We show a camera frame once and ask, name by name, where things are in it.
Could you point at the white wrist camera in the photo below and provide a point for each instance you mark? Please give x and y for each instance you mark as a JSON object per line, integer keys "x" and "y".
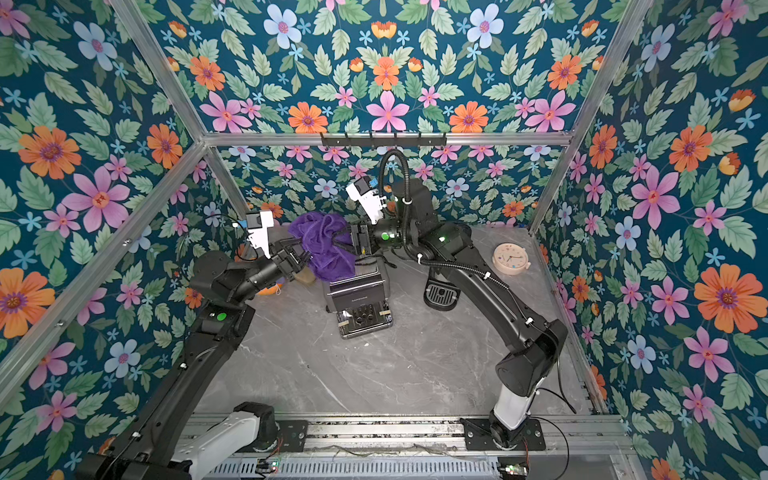
{"x": 364, "y": 191}
{"x": 257, "y": 225}

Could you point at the pink round alarm clock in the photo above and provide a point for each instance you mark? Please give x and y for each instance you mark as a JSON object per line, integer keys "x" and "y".
{"x": 510, "y": 259}

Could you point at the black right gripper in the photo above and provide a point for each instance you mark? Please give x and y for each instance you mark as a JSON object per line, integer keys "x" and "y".
{"x": 365, "y": 240}

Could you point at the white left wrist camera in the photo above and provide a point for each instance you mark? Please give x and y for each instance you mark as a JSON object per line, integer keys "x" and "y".
{"x": 257, "y": 225}

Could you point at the orange plush toy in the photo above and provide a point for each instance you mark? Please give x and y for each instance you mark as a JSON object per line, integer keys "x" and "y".
{"x": 267, "y": 289}

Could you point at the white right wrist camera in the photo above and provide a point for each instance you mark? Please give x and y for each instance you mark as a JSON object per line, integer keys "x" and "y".
{"x": 364, "y": 191}

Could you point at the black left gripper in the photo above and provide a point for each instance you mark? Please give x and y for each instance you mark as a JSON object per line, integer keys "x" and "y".
{"x": 287, "y": 264}

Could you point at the purple microfiber cloth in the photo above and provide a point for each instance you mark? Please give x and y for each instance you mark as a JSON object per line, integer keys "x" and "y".
{"x": 327, "y": 239}

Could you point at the black capsule coffee machine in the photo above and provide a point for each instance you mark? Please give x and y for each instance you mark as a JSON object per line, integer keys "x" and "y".
{"x": 439, "y": 294}

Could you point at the silver espresso coffee machine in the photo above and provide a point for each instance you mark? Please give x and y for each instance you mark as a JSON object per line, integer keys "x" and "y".
{"x": 361, "y": 302}

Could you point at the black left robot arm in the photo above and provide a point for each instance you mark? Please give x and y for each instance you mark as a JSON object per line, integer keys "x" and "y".
{"x": 192, "y": 360}

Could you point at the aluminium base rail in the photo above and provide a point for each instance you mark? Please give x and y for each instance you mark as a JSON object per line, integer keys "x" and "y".
{"x": 356, "y": 446}

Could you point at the black hook rail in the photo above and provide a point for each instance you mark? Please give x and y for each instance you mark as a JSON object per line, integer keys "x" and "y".
{"x": 371, "y": 140}

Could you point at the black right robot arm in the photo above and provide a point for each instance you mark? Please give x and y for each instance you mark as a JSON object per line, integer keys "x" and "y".
{"x": 400, "y": 216}

